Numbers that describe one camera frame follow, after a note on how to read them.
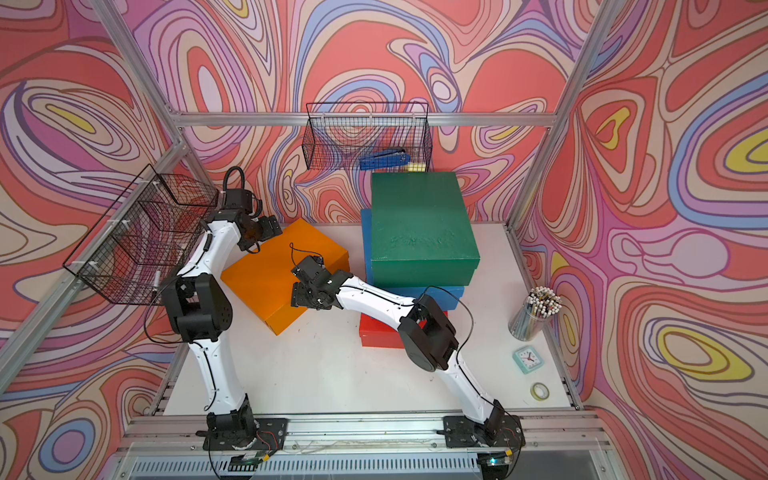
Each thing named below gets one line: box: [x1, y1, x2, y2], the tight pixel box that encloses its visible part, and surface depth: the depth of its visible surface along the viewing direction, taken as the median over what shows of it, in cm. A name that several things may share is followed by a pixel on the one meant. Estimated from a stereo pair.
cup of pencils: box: [509, 286, 563, 342], surface depth 80 cm
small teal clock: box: [512, 345, 545, 375], surface depth 86 cm
